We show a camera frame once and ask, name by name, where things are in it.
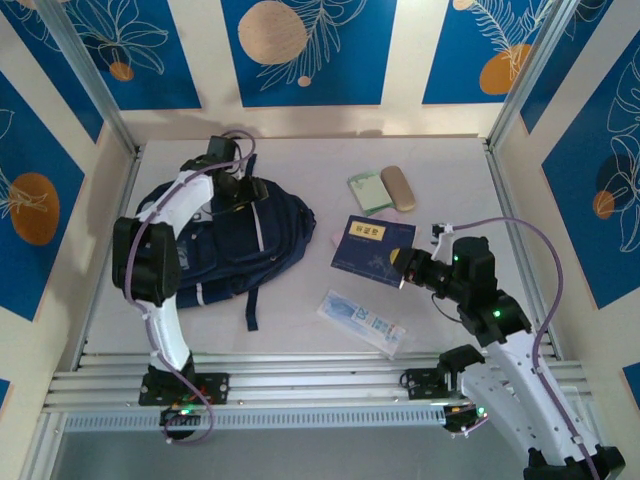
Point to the aluminium frame side rail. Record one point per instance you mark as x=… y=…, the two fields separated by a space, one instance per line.
x=502 y=185
x=96 y=300

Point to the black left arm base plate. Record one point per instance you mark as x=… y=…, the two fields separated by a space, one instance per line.
x=215 y=387

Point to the blue white mask packet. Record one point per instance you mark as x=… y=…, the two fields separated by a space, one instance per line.
x=360 y=320

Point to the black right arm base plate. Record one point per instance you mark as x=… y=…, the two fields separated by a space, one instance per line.
x=420 y=382

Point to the light green notebook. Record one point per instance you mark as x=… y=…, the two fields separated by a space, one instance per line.
x=372 y=192

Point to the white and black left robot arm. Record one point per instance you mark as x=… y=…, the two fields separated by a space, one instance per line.
x=190 y=195

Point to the aluminium frame post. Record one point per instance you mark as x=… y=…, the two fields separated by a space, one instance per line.
x=530 y=70
x=87 y=70

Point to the navy blue notebook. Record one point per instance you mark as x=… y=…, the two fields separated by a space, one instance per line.
x=370 y=245

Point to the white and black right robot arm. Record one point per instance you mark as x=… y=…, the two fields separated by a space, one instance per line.
x=515 y=380

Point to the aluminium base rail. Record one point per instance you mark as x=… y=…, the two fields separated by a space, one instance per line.
x=320 y=385

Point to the navy blue backpack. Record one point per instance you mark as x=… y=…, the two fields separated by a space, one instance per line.
x=240 y=245

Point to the tan glasses case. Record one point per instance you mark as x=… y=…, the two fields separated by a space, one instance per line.
x=399 y=187

